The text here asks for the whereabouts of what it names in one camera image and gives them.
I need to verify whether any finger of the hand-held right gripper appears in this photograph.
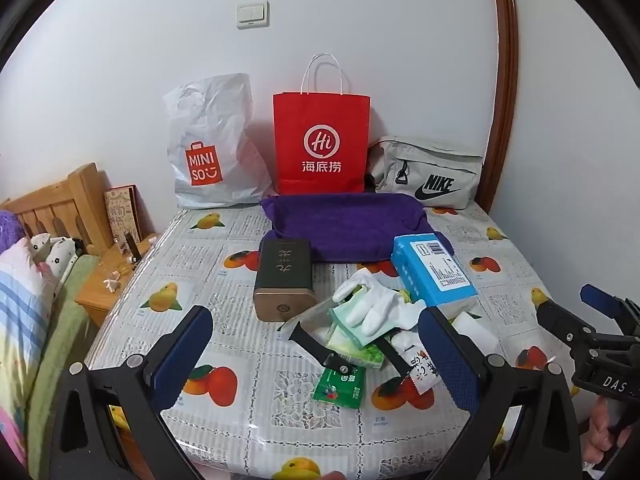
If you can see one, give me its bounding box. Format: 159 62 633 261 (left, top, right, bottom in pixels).
536 296 601 361
580 284 640 336

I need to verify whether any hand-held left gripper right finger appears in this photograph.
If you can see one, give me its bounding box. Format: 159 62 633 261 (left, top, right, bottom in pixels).
417 305 583 480

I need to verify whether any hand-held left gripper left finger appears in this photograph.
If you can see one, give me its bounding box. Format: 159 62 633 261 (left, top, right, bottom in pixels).
47 305 216 480

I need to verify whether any white snack packet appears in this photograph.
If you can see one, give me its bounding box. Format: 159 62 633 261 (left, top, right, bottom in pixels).
392 332 446 408

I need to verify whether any white glove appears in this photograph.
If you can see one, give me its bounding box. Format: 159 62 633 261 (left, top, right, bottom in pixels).
332 267 427 336

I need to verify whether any dark green candy packet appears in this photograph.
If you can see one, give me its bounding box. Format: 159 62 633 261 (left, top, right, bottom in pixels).
313 366 366 406

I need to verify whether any black watch strap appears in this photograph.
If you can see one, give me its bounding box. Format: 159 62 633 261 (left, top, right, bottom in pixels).
289 324 406 376

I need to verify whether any person's right hand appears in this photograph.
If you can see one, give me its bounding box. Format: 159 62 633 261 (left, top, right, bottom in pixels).
581 399 615 473

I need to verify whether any white paper packet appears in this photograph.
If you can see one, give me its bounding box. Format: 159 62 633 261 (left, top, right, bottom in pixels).
450 310 498 356

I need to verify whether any fruit print tablecloth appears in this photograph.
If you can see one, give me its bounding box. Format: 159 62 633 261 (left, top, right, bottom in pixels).
82 200 591 480

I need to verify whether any bright green packet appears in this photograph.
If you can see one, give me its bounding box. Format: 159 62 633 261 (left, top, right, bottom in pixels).
350 344 387 369

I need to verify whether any blue tissue pack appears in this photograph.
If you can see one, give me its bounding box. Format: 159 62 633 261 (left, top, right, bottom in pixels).
390 234 479 311

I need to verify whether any pale green wet wipe pack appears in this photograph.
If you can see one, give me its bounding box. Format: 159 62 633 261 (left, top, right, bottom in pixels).
327 305 386 349

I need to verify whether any wooden nightstand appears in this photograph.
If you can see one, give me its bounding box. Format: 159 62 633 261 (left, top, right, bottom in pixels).
75 232 161 328

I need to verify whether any small dark bottle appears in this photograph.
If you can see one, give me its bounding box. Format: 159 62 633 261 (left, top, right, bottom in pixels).
122 232 143 263

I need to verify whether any green blanket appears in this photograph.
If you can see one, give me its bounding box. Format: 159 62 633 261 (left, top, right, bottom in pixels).
25 255 101 480

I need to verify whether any dark green tea box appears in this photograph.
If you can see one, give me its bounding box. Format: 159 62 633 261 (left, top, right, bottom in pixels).
252 238 317 322

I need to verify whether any clear plastic bag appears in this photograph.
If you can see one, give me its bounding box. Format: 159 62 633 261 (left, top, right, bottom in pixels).
277 296 346 343

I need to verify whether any brown patterned box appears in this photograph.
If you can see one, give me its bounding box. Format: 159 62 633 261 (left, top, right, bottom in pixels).
104 185 143 251

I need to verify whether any white spotted plush toy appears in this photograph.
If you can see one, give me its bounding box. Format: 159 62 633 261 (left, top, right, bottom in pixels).
27 234 81 281

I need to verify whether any striped quilt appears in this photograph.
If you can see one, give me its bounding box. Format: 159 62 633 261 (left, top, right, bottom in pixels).
0 237 58 466

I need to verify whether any purple towel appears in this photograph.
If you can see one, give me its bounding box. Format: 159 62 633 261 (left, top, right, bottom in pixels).
258 192 455 264

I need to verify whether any grey waist bag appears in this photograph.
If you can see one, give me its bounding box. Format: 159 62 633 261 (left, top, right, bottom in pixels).
367 136 485 210

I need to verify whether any wooden headboard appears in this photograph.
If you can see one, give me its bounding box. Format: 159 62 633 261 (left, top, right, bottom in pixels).
0 162 113 256

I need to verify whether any purple fluffy cushion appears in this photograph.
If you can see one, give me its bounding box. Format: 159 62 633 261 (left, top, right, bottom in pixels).
0 210 26 251

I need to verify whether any white plastic shopping bag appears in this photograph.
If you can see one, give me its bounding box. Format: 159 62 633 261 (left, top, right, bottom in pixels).
162 73 271 209

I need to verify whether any red paper bag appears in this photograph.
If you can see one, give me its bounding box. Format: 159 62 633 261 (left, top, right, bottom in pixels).
272 53 372 196

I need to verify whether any wooden door frame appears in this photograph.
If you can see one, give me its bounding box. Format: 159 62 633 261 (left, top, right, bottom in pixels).
487 0 518 213

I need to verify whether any white light switch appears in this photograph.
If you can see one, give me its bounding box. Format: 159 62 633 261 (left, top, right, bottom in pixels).
236 1 271 29

